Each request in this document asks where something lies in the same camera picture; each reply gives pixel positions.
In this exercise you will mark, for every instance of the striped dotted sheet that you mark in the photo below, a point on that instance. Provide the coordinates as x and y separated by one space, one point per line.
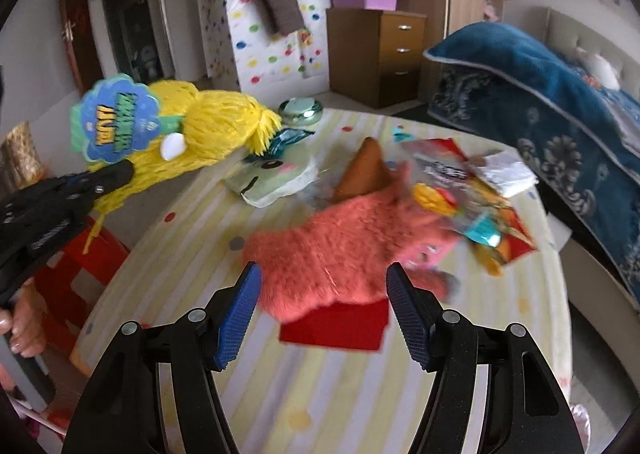
310 394

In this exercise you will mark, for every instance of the yellow plush toy with tag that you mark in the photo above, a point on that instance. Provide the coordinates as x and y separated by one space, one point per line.
220 124

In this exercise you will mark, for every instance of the clear colourful snack packet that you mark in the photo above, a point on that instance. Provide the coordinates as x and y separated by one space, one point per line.
450 204

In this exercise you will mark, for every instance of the white tissue packet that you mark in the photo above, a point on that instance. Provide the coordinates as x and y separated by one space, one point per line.
505 174

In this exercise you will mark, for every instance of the brown cone toy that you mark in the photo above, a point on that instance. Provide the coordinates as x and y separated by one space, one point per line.
365 174

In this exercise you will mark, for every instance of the beige padded headboard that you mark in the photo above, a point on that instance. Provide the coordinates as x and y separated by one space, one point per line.
565 29

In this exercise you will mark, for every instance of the green face pouch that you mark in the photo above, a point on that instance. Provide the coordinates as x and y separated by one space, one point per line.
270 184

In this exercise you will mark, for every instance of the gold shiny object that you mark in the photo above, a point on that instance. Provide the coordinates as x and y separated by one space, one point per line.
20 159

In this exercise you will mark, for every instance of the round green tin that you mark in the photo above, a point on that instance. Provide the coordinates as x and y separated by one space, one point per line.
300 111

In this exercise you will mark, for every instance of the red checked stool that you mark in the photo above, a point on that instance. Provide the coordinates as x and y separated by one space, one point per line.
70 279

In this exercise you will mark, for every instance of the brown door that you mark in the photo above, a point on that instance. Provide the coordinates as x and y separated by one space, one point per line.
80 29

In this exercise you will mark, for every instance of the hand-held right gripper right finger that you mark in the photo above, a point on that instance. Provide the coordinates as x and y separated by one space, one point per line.
407 319

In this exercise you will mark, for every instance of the wooden drawer cabinet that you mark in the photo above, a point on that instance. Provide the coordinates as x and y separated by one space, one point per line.
360 54

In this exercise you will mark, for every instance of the teal foil wrapper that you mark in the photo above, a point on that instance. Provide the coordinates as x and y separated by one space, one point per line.
286 139

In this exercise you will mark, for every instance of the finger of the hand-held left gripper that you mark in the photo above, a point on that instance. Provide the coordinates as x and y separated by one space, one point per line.
107 179

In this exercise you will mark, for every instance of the person's left hand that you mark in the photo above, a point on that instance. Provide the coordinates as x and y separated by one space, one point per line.
27 329

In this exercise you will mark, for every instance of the blue patterned blanket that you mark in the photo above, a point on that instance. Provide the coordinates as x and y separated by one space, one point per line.
540 94

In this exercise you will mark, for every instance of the white dotted mattress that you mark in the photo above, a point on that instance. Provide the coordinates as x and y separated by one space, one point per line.
260 54

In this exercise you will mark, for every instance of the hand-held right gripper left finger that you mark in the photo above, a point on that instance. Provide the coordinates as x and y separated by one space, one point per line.
240 319

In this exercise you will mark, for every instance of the pink fluffy cloth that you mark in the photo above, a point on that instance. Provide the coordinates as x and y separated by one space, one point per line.
340 254

